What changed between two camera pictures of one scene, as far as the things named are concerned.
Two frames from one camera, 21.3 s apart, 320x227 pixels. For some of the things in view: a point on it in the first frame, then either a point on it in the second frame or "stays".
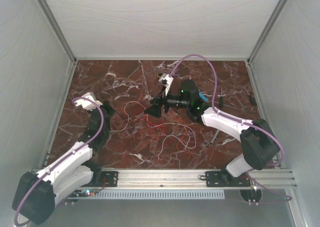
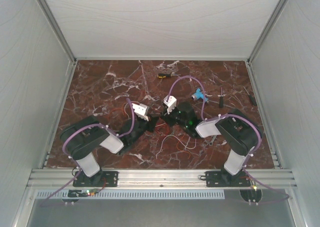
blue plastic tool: x=203 y=96 stays
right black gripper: x=154 y=109 to x=166 y=117
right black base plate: x=222 y=179 stays
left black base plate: x=105 y=179 stays
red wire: x=154 y=124 to x=163 y=123
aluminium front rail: x=195 y=178 stays
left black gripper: x=106 y=105 to x=151 y=122
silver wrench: x=216 y=134 stays
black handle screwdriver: x=221 y=98 stays
